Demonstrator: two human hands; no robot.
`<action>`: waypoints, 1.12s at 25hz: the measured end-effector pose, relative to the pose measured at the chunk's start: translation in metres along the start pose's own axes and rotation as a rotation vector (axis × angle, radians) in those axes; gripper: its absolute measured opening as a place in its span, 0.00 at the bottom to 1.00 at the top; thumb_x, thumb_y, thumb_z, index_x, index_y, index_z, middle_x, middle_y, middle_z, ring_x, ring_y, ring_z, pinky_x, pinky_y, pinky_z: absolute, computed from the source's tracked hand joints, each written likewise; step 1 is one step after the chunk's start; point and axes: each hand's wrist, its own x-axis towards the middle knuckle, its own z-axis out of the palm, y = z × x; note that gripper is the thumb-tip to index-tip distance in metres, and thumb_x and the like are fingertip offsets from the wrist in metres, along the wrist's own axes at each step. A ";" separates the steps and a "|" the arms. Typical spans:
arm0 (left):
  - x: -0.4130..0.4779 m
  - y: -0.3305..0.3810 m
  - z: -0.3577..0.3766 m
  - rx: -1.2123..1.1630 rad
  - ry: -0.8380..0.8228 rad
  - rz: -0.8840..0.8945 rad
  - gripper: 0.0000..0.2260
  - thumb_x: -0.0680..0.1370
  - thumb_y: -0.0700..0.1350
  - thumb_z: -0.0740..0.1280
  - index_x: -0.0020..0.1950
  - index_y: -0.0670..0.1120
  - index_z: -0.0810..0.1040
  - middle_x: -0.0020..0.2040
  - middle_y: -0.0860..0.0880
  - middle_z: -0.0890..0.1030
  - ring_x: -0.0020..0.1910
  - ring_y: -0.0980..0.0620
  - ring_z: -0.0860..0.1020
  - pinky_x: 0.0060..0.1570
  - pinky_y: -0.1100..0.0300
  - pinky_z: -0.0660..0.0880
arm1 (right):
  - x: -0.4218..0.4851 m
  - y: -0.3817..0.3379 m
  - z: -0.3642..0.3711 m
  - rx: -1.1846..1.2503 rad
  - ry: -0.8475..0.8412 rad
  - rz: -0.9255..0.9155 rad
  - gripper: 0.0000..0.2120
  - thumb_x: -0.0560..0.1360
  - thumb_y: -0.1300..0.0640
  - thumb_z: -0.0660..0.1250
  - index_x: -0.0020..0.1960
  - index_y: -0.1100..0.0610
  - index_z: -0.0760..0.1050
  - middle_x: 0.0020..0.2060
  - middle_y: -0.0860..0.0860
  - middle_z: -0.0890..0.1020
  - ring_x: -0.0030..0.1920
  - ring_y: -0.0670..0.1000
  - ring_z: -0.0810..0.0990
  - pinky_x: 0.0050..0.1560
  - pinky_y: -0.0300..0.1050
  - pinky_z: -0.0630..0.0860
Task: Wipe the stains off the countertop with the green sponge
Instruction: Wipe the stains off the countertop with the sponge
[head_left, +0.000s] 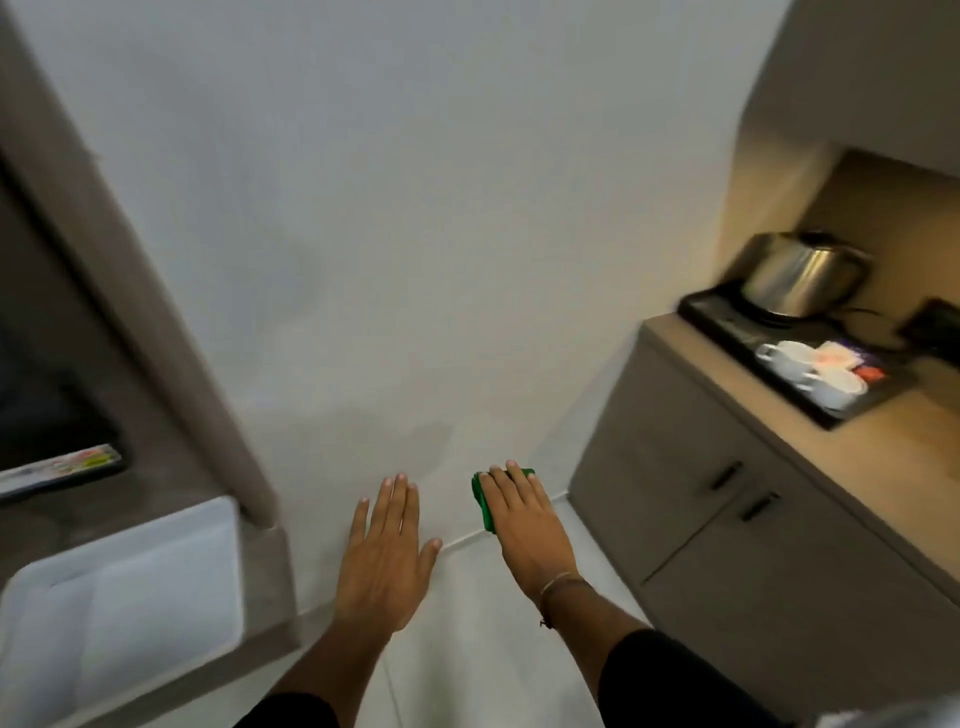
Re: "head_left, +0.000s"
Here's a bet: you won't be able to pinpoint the person's left hand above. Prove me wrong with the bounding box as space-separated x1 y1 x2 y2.
334 472 444 633

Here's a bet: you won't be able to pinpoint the person's right hand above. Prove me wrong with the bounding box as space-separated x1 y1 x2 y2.
477 460 579 599

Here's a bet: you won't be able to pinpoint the green cleaning cloth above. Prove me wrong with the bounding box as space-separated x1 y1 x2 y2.
471 468 537 535

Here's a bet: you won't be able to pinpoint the person's left forearm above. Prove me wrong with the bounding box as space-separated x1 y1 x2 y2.
264 619 397 710

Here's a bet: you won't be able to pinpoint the person's right forearm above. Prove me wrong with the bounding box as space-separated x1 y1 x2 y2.
541 571 652 680

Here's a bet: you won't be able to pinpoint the grey wooden cabinet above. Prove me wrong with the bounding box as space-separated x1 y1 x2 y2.
567 311 960 728

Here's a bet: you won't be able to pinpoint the black long-sleeved shirt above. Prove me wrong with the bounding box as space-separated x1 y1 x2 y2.
255 628 819 728

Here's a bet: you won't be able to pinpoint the white plastic tray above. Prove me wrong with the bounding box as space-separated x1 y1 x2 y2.
0 495 246 728

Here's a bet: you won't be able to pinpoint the white ceramic cup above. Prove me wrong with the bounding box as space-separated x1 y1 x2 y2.
793 365 870 413
755 340 819 381

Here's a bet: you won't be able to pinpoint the colourful printed card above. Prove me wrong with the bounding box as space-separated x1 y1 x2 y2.
0 443 126 501

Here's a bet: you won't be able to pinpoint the black appliance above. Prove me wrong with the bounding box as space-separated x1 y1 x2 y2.
0 315 130 505

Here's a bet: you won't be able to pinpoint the white and pink sachets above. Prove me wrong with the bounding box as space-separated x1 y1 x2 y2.
814 340 864 373

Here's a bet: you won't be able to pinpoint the stainless steel electric kettle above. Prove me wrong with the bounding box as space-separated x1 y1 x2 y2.
738 230 876 321

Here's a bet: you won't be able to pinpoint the black serving tray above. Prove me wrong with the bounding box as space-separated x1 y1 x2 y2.
678 280 921 433

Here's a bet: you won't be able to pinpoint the white garment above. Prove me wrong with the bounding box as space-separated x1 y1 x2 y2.
806 693 960 728

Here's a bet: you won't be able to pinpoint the thin thread bracelet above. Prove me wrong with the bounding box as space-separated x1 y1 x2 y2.
537 572 588 630

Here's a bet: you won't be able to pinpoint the black cabinet door handle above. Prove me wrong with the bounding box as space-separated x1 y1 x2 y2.
738 491 782 525
701 460 746 498

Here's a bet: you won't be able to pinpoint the black kettle cable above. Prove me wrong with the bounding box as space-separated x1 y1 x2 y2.
828 303 905 331

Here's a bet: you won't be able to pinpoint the black wall socket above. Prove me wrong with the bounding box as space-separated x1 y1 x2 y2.
896 297 960 355

